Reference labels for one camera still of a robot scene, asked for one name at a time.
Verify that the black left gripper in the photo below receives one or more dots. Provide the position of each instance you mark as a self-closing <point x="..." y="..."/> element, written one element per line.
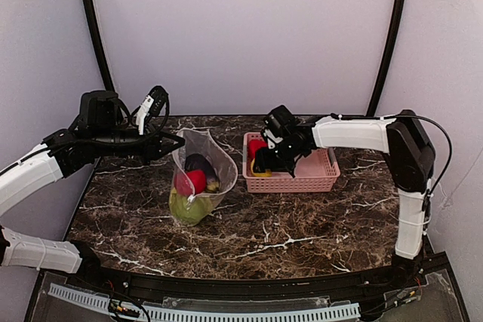
<point x="149" y="145"/>

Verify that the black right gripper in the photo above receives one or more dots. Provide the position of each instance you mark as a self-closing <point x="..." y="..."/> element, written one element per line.
<point x="281" y="154"/>

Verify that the yellow toy lemon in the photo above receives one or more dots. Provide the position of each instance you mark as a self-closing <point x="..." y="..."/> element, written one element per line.
<point x="259" y="173"/>

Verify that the purple toy eggplant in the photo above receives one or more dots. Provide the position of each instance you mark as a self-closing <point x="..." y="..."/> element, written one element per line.
<point x="198" y="162"/>

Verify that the red toy bell pepper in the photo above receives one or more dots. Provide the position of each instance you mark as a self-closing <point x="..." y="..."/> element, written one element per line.
<point x="254" y="145"/>

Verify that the clear zip top bag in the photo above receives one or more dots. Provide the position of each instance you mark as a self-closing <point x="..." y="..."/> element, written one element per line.
<point x="201" y="141"/>

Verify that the pink perforated plastic basket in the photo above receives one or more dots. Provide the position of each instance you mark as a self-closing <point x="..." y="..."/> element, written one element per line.
<point x="316" y="173"/>

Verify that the red toy tomato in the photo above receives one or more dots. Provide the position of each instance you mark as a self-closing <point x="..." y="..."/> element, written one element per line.
<point x="190" y="183"/>

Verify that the green toy chayote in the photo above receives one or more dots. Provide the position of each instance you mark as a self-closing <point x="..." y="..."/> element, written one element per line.
<point x="189" y="212"/>

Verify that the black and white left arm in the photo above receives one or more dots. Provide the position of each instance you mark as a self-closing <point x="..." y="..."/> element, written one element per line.
<point x="103" y="127"/>

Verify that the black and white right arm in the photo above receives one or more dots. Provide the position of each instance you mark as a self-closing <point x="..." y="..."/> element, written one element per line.
<point x="406" y="147"/>

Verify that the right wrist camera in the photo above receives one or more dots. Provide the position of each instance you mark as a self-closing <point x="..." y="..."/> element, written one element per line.
<point x="278" y="124"/>

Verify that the black curved front rail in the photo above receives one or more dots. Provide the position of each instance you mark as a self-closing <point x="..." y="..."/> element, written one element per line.
<point x="366" y="287"/>

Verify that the white slotted cable duct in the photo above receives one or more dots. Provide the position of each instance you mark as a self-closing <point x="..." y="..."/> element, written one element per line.
<point x="177" y="309"/>

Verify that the black left frame post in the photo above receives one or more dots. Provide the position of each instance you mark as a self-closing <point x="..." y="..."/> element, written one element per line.
<point x="97" y="43"/>

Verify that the black frame post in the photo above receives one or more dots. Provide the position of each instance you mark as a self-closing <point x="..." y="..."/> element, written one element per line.
<point x="392" y="34"/>
<point x="97" y="43"/>

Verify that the black right frame post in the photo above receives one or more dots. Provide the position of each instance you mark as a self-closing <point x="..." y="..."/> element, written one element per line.
<point x="392" y="34"/>

